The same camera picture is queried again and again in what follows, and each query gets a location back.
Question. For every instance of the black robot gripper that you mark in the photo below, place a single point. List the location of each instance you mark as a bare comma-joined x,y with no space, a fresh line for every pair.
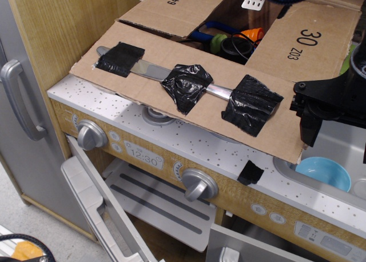
340,99

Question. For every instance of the large cardboard box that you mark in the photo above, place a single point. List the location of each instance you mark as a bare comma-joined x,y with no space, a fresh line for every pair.
222,67

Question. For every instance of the grey toy sink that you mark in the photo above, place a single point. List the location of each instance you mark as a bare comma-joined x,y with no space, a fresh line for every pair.
344,144

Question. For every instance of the light blue bowl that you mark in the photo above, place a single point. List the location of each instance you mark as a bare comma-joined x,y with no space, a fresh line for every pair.
325,170

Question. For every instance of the black tape patch right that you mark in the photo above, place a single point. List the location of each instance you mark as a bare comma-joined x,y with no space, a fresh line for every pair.
250,105

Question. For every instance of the black tape patch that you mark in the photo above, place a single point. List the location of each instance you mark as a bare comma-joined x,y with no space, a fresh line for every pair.
186,84
250,105
120,59

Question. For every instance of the small black tape piece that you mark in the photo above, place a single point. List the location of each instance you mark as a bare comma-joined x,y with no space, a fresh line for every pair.
250,174

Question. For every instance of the toy kitchen stove unit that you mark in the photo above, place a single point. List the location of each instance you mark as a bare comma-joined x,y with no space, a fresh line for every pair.
180,179

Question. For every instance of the orange plastic cup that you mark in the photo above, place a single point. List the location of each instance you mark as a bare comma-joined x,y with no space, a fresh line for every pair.
255,35

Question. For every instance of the black round object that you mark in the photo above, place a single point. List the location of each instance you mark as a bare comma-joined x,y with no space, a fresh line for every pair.
236,49

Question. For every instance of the green plastic toy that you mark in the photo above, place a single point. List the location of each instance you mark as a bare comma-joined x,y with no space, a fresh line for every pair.
215,43

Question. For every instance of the right silver stove knob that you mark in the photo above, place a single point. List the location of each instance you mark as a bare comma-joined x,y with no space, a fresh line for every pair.
199,185

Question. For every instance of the silver stove knob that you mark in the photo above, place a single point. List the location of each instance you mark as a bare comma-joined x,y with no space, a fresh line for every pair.
199,185
90,135

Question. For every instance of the black tape patch middle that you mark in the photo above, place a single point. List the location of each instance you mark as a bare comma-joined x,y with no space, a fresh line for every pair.
186,84

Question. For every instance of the white perforated spatula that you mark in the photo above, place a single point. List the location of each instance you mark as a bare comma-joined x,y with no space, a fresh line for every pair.
255,5

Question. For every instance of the silver stove burner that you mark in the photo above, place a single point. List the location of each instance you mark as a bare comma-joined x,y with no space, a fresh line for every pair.
155,118

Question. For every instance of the white oven rack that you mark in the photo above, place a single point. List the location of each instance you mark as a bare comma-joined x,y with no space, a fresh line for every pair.
160,204

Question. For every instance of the silver metal bar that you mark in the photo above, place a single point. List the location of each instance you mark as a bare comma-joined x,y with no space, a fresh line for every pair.
158,73

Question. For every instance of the black tape patch left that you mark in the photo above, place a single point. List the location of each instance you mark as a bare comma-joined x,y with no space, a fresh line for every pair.
120,59

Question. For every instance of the left silver stove knob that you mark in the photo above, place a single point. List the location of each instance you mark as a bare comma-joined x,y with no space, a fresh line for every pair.
90,135

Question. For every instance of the open oven door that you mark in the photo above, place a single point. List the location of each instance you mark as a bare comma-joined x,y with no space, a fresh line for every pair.
93,197

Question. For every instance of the grey toy fridge door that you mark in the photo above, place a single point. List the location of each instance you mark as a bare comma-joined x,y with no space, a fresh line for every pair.
30,151

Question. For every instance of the orange object bottom left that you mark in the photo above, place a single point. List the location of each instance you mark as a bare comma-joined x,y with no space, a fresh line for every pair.
25,250

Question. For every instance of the blue plastic handle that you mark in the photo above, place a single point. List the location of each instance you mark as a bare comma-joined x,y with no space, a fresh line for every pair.
208,30

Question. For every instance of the silver fridge door handle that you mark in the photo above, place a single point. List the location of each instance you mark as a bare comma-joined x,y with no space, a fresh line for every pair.
9,78

